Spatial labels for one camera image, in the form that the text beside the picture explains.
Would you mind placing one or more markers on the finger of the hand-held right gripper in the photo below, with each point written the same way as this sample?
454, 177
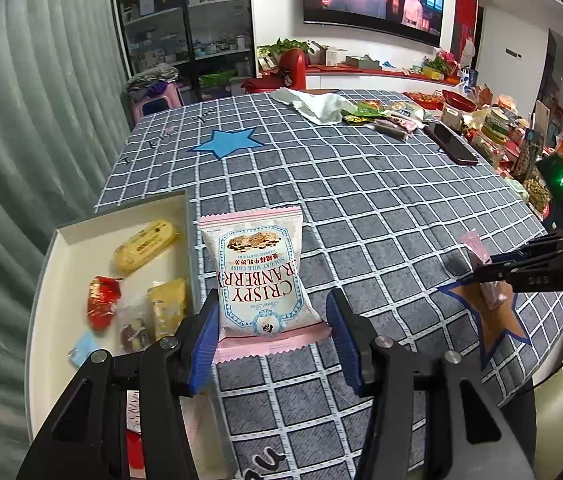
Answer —
521, 254
499, 275

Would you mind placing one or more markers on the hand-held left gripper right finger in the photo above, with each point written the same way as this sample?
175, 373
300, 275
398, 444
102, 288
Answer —
346, 347

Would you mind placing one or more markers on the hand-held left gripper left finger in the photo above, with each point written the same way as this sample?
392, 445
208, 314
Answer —
201, 355

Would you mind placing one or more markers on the plain pink snack packet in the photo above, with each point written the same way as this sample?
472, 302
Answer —
476, 247

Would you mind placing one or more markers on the yellow foil snack packet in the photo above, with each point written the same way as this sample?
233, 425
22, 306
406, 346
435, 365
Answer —
166, 305

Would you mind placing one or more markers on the clear packet of mixed nuts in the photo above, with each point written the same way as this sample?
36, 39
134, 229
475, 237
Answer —
131, 330

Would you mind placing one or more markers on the white and pink crisp packet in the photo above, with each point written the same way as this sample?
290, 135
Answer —
256, 280
134, 410

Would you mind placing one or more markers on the light blue snack packet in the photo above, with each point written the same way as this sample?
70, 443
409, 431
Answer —
83, 350

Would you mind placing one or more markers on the yellow biscuit packet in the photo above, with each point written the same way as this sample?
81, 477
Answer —
144, 246

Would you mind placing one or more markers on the white cardboard box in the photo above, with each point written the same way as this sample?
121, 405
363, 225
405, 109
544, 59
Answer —
86, 240

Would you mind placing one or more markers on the pile of assorted snack boxes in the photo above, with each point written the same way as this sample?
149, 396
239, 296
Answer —
501, 130

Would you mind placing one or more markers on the red wrapped candy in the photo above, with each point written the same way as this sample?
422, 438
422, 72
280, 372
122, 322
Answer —
101, 302

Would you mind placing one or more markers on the smartphone in red case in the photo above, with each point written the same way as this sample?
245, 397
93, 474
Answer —
454, 145

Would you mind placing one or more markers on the beige chair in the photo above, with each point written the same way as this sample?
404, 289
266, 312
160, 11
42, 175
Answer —
559, 425

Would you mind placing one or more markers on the pink and red snack packet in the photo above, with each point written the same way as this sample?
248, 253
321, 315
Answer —
404, 121

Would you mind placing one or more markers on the brown snack packet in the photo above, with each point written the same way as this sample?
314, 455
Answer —
391, 129

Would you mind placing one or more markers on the pale green snack packet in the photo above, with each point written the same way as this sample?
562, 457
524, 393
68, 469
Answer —
409, 108

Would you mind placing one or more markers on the flower bouquet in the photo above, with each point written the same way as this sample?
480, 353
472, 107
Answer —
441, 64

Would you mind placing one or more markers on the white cloth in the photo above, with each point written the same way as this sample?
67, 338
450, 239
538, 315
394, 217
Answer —
316, 105

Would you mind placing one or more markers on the green box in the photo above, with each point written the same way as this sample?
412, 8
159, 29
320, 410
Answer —
361, 62

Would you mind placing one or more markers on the pile of grey clothes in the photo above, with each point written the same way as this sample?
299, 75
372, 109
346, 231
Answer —
151, 77

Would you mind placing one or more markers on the green curtain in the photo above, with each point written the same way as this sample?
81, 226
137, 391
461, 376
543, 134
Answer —
21, 135

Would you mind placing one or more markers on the red vase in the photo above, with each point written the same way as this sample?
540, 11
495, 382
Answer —
294, 67

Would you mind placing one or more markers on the green potted plant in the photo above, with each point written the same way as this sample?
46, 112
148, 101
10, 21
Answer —
274, 50

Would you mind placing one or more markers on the glass door cabinet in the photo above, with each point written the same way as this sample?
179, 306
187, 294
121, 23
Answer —
186, 25

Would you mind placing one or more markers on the red wall hanging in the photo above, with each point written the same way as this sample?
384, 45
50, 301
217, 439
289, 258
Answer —
464, 10

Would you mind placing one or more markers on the wall television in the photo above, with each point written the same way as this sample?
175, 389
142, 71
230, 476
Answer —
371, 0

